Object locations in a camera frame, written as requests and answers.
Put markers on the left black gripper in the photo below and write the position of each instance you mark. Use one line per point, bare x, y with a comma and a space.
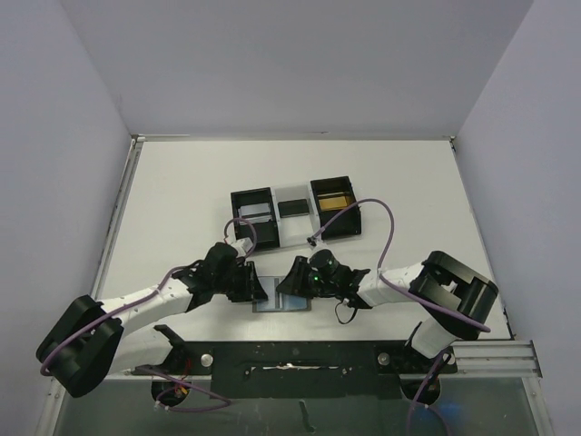
247, 282

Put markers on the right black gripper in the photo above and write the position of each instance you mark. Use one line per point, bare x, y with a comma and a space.
299, 279

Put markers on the black white three-bin tray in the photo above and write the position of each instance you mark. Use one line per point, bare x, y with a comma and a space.
281, 233

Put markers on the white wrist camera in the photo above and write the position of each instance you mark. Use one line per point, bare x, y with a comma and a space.
244, 246
316, 244

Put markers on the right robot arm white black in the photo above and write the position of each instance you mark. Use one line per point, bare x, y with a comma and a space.
457, 299

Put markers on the grey leather card holder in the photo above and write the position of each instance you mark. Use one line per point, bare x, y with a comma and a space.
278, 302

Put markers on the silver card in left bin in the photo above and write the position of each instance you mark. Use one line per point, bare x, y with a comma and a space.
256, 213

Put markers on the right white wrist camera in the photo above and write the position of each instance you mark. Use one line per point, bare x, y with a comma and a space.
316, 244

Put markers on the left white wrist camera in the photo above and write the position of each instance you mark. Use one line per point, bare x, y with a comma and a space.
244, 246

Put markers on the aluminium frame rail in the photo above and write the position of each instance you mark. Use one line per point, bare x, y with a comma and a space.
495, 359

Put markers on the gold card in right bin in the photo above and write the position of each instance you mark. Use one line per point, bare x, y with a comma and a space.
334, 202

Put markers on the black card in middle bin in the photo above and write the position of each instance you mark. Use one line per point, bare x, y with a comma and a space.
293, 208

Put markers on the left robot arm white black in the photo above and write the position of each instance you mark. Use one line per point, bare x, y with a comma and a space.
83, 347

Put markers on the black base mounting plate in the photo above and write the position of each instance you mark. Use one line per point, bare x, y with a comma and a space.
295, 370

